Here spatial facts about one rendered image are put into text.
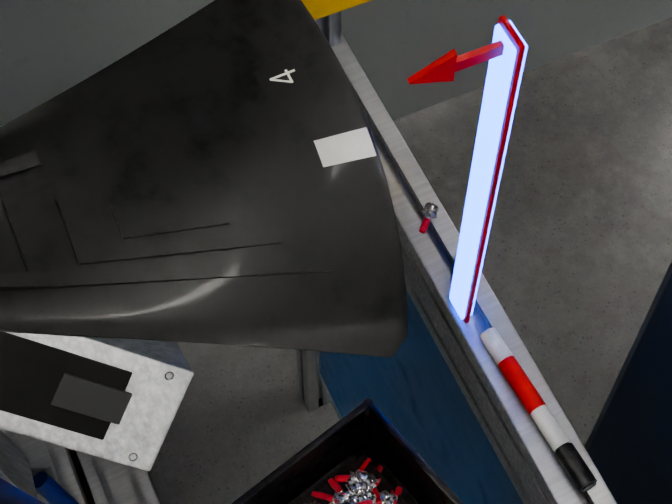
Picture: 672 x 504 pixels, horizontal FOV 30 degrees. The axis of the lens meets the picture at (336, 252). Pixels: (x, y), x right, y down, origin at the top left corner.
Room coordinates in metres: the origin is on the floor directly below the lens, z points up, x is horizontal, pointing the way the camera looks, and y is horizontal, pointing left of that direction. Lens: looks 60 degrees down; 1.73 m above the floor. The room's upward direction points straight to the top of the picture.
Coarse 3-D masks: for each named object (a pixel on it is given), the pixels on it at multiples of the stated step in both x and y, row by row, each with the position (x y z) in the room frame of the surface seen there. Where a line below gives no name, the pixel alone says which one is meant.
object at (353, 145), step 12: (348, 132) 0.40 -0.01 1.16; (360, 132) 0.40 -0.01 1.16; (324, 144) 0.39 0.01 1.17; (336, 144) 0.39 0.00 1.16; (348, 144) 0.40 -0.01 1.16; (360, 144) 0.40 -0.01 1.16; (372, 144) 0.40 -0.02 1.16; (324, 156) 0.39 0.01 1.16; (336, 156) 0.39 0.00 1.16; (348, 156) 0.39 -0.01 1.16; (360, 156) 0.39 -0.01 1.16; (372, 156) 0.39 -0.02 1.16
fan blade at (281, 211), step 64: (256, 0) 0.48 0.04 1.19; (128, 64) 0.43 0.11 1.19; (192, 64) 0.43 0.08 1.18; (256, 64) 0.44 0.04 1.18; (320, 64) 0.44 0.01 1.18; (0, 128) 0.39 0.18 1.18; (64, 128) 0.39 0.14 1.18; (128, 128) 0.39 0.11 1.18; (192, 128) 0.39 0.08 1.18; (256, 128) 0.40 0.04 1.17; (320, 128) 0.40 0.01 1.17; (0, 192) 0.35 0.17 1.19; (64, 192) 0.35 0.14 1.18; (128, 192) 0.35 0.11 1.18; (192, 192) 0.36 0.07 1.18; (256, 192) 0.36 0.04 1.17; (320, 192) 0.37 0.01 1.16; (384, 192) 0.37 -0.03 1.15; (0, 256) 0.31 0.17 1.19; (64, 256) 0.31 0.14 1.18; (128, 256) 0.32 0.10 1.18; (192, 256) 0.32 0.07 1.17; (256, 256) 0.33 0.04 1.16; (320, 256) 0.33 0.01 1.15; (384, 256) 0.34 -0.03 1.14; (0, 320) 0.28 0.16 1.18; (64, 320) 0.28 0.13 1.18; (128, 320) 0.28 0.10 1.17; (192, 320) 0.29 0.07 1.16; (256, 320) 0.29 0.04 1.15; (320, 320) 0.30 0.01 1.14; (384, 320) 0.31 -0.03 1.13
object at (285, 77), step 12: (288, 60) 0.44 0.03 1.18; (264, 72) 0.43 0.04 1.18; (276, 72) 0.43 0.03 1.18; (288, 72) 0.43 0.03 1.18; (300, 72) 0.43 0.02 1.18; (264, 84) 0.42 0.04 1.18; (276, 84) 0.43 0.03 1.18; (288, 84) 0.43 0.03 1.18; (300, 84) 0.43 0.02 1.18; (276, 96) 0.42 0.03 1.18
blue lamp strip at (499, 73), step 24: (504, 48) 0.45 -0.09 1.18; (504, 72) 0.44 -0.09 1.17; (504, 96) 0.44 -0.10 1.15; (480, 120) 0.46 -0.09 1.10; (480, 144) 0.45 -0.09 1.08; (480, 168) 0.45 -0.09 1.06; (480, 192) 0.44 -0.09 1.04; (480, 216) 0.44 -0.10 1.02; (456, 264) 0.46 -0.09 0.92; (456, 288) 0.45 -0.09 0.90
